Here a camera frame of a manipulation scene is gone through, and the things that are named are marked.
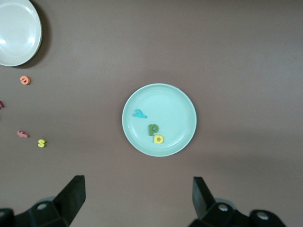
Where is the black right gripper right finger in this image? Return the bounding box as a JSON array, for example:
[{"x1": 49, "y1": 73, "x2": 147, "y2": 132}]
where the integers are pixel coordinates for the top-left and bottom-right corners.
[{"x1": 189, "y1": 176, "x2": 285, "y2": 227}]

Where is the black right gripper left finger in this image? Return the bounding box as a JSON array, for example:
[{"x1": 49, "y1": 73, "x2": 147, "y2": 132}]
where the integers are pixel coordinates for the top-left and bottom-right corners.
[{"x1": 0, "y1": 175, "x2": 86, "y2": 227}]

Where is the green letter d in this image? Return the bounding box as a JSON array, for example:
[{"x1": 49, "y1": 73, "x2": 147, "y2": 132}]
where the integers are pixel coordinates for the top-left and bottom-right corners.
[{"x1": 148, "y1": 123, "x2": 159, "y2": 137}]

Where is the teal letter y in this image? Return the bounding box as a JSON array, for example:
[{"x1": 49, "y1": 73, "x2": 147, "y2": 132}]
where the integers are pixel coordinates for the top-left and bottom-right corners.
[{"x1": 132, "y1": 108, "x2": 148, "y2": 119}]

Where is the green plate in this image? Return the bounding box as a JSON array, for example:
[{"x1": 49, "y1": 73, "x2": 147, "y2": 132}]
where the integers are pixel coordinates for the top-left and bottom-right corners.
[{"x1": 121, "y1": 83, "x2": 197, "y2": 157}]

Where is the orange letter e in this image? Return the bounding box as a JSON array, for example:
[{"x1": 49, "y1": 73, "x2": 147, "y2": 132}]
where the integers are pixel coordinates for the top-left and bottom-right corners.
[{"x1": 19, "y1": 75, "x2": 32, "y2": 86}]

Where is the brown table cover sheet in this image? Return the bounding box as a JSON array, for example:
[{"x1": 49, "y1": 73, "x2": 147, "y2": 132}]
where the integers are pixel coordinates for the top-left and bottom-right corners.
[{"x1": 0, "y1": 0, "x2": 303, "y2": 227}]

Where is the beige plate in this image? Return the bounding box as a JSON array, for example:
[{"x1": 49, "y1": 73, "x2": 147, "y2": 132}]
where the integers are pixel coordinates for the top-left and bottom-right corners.
[{"x1": 0, "y1": 0, "x2": 43, "y2": 67}]

